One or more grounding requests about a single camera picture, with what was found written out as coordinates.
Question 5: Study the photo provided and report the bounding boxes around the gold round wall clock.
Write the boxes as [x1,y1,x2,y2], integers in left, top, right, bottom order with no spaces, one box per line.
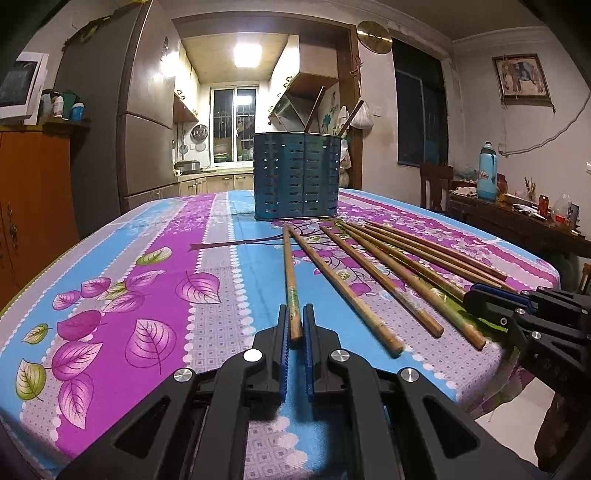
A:
[356,20,393,55]

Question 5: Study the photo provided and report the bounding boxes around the blue perforated utensil holder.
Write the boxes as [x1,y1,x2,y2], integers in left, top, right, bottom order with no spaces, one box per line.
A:
[252,131,342,222]

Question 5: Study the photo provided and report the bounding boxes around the beige upper kitchen cabinets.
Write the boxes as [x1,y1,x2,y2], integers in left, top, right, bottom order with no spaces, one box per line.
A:
[172,46,201,123]

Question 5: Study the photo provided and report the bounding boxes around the kitchen window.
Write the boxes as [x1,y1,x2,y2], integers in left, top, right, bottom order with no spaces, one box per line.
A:
[210,85,260,165]

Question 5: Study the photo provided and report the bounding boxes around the wood-trimmed upper kitchen cabinet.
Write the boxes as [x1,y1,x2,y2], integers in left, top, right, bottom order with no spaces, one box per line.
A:
[270,34,341,100]

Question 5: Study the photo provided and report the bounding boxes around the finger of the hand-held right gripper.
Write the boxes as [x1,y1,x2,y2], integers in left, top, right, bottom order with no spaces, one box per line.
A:
[463,294,556,352]
[470,283,591,315]

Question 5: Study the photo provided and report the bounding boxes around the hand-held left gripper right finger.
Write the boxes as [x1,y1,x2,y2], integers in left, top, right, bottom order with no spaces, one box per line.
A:
[302,304,537,480]

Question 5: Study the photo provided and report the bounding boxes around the metal range hood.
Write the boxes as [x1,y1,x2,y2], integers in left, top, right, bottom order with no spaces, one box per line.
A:
[268,90,320,134]

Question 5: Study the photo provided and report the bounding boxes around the framed elephant picture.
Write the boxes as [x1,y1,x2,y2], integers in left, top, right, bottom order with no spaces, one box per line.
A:
[491,54,553,103]

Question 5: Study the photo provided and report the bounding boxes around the hanging white plastic bag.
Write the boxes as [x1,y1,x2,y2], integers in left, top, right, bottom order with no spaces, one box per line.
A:
[352,99,374,130]

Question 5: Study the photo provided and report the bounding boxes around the beige lower kitchen cabinets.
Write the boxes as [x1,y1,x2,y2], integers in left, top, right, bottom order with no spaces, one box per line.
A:
[174,170,255,197]

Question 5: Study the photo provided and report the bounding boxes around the orange wooden cabinet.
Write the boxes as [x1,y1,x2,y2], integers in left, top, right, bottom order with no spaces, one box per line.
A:
[0,121,88,311]

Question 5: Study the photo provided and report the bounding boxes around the person's right forearm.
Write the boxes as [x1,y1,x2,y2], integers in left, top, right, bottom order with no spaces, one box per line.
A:
[534,392,591,472]

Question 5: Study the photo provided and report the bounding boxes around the purple floral tablecloth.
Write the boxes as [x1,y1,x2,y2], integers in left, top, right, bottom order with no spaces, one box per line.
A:
[0,187,562,480]

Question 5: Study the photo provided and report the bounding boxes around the bunch of wooden chopsticks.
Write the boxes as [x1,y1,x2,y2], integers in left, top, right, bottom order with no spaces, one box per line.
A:
[288,219,519,360]

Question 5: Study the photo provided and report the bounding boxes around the dark wooden chair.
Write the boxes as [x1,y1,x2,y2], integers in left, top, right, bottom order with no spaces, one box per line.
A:
[419,163,456,216]

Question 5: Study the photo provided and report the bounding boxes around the white microwave oven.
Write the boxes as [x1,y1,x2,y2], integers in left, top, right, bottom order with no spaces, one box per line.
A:
[0,52,49,125]

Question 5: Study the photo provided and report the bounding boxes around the plain brown chopstick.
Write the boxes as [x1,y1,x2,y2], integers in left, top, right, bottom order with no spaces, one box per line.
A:
[337,99,365,137]
[302,85,327,134]

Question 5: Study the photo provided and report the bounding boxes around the blue thermos bottle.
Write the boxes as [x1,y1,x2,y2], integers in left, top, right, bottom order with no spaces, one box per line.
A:
[476,141,500,202]

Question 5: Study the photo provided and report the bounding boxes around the dark wooden side table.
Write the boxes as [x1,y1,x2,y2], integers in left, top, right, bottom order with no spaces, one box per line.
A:
[447,189,591,296]

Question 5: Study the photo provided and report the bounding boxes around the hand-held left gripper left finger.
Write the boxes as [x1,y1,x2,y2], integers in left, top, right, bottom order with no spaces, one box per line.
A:
[55,305,290,480]

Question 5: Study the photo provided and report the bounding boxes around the brown refrigerator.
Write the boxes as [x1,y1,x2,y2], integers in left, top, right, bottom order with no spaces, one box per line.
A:
[51,0,185,238]

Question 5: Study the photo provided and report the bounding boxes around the green-marked wooden chopstick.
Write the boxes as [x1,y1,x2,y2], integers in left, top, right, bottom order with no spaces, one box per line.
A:
[283,224,304,343]

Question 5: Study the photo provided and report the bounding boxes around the beige kitchen cabinets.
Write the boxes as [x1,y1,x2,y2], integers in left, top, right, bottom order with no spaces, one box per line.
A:
[172,46,201,123]
[174,170,255,197]

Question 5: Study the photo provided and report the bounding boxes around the dark curtained window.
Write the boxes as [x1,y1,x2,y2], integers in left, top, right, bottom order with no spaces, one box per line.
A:
[392,39,450,168]

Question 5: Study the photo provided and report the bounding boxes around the square ceiling light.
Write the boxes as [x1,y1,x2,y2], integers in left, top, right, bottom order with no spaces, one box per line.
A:
[233,41,264,68]

